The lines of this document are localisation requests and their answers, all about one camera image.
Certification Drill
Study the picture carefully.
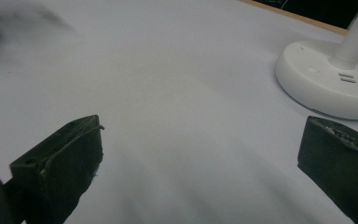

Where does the white round lamp base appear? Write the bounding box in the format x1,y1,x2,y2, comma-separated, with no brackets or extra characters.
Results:
274,0,358,121

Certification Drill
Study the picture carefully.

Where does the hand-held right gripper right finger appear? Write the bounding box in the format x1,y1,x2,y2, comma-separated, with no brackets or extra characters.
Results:
296,116,358,224

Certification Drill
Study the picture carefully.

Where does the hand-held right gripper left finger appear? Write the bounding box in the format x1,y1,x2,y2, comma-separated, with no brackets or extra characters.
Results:
9,114,105,224

